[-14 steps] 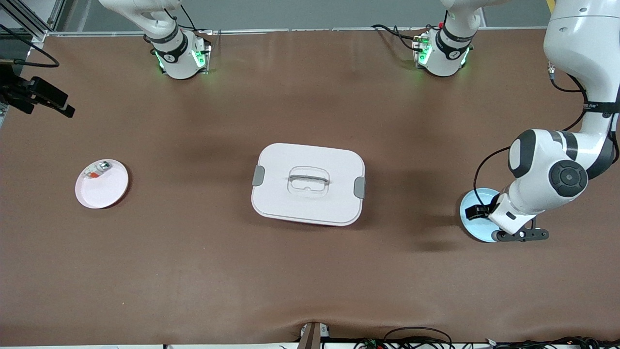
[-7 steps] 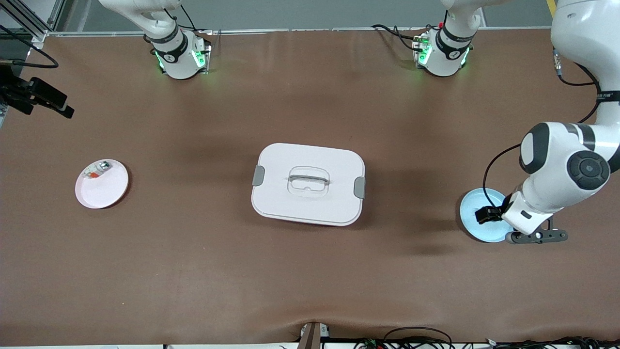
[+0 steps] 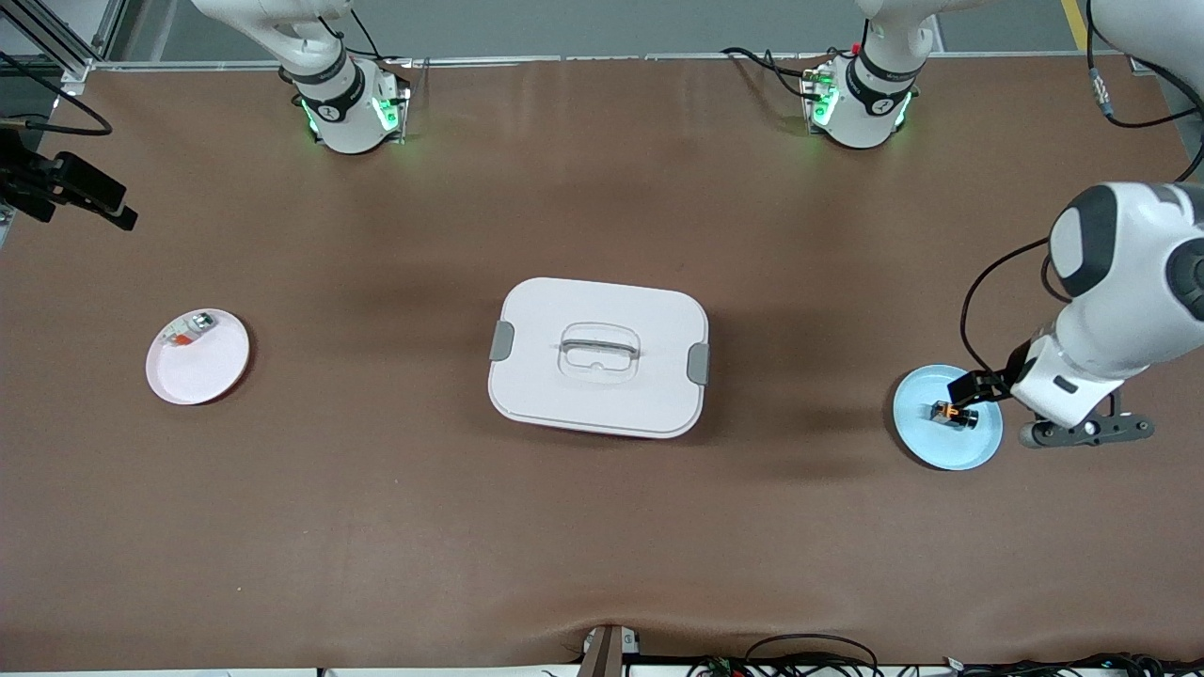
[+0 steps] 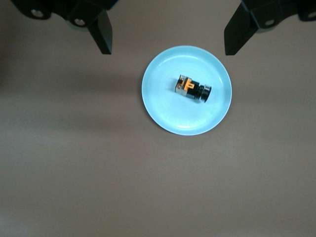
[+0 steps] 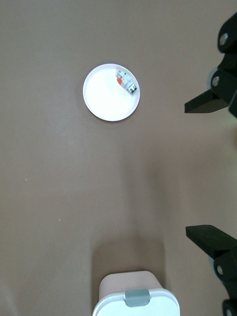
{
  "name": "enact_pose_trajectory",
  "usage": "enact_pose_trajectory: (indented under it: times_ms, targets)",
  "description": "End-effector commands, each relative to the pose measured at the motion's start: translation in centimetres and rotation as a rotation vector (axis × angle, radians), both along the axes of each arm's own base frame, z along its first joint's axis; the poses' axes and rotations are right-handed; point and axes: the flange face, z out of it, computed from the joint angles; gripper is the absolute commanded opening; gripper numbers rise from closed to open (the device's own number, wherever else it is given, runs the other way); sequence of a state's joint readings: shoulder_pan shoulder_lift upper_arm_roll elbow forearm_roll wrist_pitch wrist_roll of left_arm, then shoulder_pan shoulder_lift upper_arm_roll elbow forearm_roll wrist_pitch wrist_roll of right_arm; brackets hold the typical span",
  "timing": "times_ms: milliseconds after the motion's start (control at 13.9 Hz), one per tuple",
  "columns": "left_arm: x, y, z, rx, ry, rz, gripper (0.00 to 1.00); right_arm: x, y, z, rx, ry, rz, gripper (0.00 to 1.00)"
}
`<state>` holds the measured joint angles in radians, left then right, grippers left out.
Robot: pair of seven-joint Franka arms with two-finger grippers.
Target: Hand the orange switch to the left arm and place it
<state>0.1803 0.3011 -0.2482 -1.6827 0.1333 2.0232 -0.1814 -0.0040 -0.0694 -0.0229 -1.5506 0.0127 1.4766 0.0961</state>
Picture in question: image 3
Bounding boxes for black base power cable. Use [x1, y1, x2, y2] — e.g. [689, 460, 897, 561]
[720, 45, 829, 102]

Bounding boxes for metal table edge rail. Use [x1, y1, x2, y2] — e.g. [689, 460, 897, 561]
[89, 52, 1130, 71]

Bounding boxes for white lidded box grey clips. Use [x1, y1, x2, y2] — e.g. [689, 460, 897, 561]
[487, 276, 710, 440]

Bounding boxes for aluminium frame profile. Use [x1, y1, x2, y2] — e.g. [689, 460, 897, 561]
[0, 0, 128, 84]

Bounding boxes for white round plate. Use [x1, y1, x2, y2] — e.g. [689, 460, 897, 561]
[146, 308, 252, 406]

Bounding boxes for light blue round plate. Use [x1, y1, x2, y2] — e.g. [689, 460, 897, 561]
[892, 365, 1004, 471]

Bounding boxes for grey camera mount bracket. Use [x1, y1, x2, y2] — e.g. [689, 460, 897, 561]
[576, 623, 642, 677]

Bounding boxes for black cable bundle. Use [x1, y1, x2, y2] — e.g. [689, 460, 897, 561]
[687, 634, 1204, 677]

